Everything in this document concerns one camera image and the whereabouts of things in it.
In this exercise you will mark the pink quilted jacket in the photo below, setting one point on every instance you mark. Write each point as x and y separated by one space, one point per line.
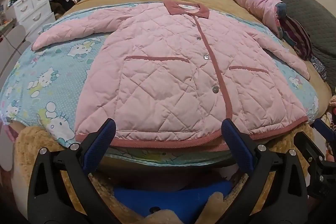
170 72

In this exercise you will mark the tan bed cover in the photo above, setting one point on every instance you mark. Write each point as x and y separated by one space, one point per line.
29 140

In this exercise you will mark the blue Hello Kitty blanket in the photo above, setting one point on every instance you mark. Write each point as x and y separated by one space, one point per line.
44 87

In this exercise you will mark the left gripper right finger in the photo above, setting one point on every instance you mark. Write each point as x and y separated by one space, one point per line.
275 190

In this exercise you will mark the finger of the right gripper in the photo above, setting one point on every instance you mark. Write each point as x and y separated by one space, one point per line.
323 129

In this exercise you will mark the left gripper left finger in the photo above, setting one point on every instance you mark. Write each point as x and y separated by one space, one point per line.
60 190

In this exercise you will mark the grey quilted headboard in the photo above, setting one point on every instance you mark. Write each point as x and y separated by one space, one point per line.
319 23

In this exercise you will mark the blue garment below gripper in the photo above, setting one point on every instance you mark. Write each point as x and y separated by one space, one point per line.
187 204

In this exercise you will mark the white drawer chest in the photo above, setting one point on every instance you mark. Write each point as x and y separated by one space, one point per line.
33 15

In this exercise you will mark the striped dark garment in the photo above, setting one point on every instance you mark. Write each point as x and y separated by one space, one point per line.
296 36

